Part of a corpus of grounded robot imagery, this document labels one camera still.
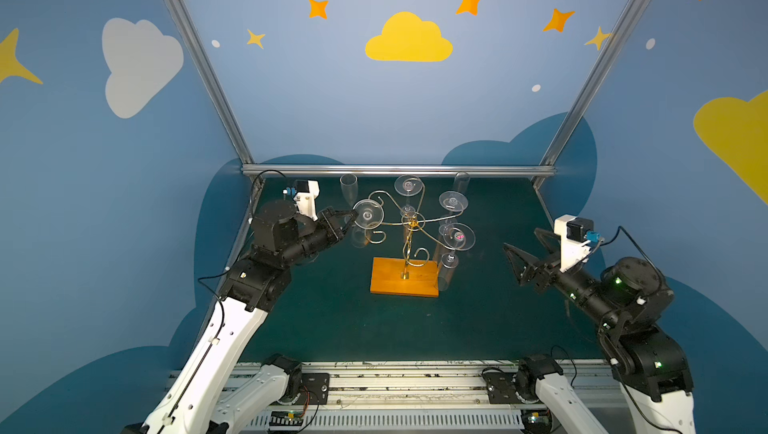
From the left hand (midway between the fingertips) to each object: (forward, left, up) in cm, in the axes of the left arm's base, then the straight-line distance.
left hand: (356, 209), depth 63 cm
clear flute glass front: (+26, -30, -17) cm, 43 cm away
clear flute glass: (+12, -12, -4) cm, 17 cm away
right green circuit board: (-34, -45, -41) cm, 70 cm away
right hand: (-7, -35, +1) cm, 35 cm away
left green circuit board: (-34, +18, -41) cm, 56 cm away
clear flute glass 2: (+7, -23, -5) cm, 24 cm away
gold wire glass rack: (+2, -12, -7) cm, 14 cm away
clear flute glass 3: (-4, -22, -5) cm, 23 cm away
